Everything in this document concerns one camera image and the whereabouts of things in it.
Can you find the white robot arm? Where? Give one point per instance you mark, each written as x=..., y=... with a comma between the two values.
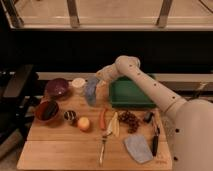
x=193, y=141

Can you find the black office chair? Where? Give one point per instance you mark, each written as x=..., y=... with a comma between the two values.
x=16, y=96

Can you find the white cup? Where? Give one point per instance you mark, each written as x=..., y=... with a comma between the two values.
x=78, y=83

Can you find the purple bowl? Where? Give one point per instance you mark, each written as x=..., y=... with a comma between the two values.
x=57, y=87

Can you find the black handled knife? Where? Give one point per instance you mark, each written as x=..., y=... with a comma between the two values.
x=155, y=137

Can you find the yellow banana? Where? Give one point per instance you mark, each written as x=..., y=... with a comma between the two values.
x=113, y=126

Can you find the black striped small cup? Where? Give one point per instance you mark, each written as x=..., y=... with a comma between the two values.
x=70, y=116

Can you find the silver fork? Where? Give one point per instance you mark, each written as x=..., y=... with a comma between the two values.
x=103, y=141

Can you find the bunch of dark grapes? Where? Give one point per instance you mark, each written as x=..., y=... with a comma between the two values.
x=131, y=120

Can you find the yellow round fruit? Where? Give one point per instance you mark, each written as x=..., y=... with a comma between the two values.
x=83, y=123

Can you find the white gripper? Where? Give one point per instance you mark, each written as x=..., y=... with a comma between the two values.
x=108, y=73

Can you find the orange carrot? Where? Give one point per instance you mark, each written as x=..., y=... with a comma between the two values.
x=102, y=121

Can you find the grey folded cloth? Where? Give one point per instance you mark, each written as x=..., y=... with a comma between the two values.
x=138, y=148

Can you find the red bowl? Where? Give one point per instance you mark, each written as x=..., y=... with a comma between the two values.
x=40, y=109

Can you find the blue sponge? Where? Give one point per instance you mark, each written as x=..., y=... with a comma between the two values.
x=90, y=90

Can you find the dark object in red bowl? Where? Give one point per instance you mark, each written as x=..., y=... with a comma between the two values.
x=49, y=111

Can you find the wooden cutting board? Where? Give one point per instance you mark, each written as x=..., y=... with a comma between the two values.
x=61, y=147

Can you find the green plastic tray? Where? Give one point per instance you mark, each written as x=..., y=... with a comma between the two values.
x=124, y=93

